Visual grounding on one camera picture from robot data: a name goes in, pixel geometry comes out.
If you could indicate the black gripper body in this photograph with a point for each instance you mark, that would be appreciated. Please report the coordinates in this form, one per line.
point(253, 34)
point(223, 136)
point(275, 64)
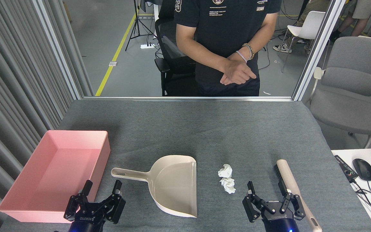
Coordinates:
point(280, 222)
point(87, 219)

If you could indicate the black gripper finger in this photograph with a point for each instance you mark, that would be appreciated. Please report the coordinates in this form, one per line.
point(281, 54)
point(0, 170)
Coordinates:
point(116, 206)
point(251, 206)
point(298, 206)
point(71, 207)

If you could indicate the beige brush with black bristles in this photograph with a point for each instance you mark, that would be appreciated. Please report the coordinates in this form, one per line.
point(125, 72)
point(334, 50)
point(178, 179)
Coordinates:
point(288, 177)

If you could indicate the white paper ball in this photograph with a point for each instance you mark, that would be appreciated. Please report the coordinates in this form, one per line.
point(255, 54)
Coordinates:
point(228, 186)
point(225, 170)

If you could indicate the beige plastic dustpan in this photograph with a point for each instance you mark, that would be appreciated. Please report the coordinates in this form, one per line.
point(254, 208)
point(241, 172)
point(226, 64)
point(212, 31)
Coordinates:
point(175, 183)

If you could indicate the person's right forearm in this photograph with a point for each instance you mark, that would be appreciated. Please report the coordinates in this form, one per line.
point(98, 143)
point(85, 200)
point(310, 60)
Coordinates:
point(201, 54)

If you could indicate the person's left forearm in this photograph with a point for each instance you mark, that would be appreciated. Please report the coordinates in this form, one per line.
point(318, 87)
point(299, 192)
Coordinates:
point(259, 35)

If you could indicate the pink plastic bin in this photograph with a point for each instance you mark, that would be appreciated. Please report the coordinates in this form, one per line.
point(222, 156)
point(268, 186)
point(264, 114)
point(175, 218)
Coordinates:
point(60, 167)

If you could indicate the person's left hand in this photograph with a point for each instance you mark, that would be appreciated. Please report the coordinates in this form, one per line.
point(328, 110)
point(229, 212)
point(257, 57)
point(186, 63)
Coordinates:
point(232, 83)

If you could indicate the person's right hand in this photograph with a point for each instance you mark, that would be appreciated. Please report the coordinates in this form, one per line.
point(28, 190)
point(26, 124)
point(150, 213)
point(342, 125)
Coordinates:
point(237, 71)

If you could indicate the black audio interface box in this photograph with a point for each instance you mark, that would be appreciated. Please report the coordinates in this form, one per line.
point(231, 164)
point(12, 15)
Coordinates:
point(345, 168)

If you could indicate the black computer mouse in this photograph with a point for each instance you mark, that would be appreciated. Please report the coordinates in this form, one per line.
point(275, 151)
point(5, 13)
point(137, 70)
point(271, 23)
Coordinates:
point(363, 169)

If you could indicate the grey upholstered chair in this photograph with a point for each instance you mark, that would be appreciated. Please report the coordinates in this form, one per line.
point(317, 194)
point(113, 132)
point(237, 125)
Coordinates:
point(346, 80)

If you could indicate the floor socket plate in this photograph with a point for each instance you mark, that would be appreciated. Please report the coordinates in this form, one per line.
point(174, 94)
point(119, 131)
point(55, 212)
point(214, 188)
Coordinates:
point(113, 63)

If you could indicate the white wristband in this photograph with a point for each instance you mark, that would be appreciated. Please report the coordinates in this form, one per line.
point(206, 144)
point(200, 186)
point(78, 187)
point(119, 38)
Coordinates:
point(241, 56)

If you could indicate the white power strip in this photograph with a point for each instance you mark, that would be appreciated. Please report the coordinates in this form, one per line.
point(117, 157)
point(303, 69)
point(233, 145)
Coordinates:
point(147, 46)

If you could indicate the black mesh office chair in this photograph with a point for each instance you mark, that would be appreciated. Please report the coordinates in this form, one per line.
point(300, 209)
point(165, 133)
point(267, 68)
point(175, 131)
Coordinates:
point(166, 35)

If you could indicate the white plastic chair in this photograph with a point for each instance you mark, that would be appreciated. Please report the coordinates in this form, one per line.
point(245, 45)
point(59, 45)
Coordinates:
point(311, 22)

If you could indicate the black tripod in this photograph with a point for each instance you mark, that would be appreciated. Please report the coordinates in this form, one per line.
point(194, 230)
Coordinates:
point(137, 19)

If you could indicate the seated person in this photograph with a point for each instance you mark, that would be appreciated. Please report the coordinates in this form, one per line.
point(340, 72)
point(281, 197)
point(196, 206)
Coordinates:
point(317, 4)

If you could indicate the standing person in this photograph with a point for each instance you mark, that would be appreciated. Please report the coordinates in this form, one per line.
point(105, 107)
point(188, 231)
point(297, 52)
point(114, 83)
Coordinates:
point(364, 8)

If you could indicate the silver frame rail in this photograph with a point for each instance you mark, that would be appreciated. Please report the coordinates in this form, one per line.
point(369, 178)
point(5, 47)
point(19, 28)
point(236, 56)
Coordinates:
point(188, 98)

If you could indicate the silver frame post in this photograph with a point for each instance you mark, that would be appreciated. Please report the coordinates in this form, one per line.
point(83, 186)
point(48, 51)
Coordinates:
point(319, 48)
point(60, 48)

